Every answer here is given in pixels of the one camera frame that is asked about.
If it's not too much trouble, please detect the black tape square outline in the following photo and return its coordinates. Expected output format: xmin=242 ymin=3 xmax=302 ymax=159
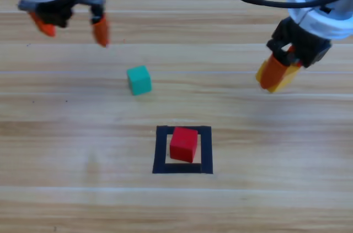
xmin=152 ymin=125 xmax=214 ymax=175

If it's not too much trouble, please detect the yellow wooden cube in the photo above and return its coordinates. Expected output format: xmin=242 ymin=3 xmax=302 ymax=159
xmin=255 ymin=61 xmax=302 ymax=94

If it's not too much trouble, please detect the green wooden cube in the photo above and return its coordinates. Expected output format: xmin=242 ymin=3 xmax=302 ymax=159
xmin=126 ymin=64 xmax=153 ymax=96

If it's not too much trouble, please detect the red wooden cube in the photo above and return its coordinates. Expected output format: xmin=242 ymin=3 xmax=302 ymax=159
xmin=168 ymin=126 xmax=199 ymax=164

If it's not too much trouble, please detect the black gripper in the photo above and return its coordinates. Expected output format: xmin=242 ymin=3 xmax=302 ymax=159
xmin=18 ymin=0 xmax=110 ymax=48
xmin=260 ymin=18 xmax=331 ymax=91

